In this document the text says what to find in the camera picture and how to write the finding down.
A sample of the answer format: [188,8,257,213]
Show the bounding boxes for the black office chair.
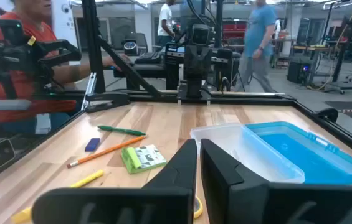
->
[122,32,149,57]

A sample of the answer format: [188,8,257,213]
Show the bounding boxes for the green pen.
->
[97,125,147,137]

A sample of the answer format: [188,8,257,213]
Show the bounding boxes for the yellow handled scissors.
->
[193,195,204,220]

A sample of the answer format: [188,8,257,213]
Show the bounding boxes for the table-level camera on bracket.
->
[0,99,32,178]

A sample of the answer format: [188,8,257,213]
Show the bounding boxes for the person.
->
[156,0,176,47]
[234,0,278,93]
[0,0,130,138]

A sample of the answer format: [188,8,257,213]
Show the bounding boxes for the wooden top desk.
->
[292,43,338,88]

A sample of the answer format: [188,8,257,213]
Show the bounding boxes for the blue eraser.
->
[84,138,101,152]

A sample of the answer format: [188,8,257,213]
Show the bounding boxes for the yellow marker pen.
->
[11,169,105,224]

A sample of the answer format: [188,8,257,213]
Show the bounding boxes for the orange pencil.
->
[66,134,148,169]

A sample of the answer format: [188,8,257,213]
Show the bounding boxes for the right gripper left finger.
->
[31,139,197,224]

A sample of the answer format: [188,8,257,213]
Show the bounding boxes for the black aluminium table frame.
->
[0,0,352,189]

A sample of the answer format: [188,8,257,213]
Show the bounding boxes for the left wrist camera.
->
[191,24,211,46]

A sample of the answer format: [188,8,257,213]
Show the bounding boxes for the red tool cabinet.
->
[222,20,248,40]

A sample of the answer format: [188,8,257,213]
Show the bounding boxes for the black keyboard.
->
[134,51,164,65]

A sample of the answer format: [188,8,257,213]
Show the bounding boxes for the clear pencil case blue lid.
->
[189,121,352,185]

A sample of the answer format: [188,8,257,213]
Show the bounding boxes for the green sticky notes pack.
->
[120,144,168,174]

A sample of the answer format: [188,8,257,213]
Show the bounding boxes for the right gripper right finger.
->
[200,138,352,224]

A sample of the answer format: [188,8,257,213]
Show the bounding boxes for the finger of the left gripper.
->
[197,55,213,79]
[183,55,199,79]

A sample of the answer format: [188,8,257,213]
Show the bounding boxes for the black computer tower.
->
[287,60,313,85]

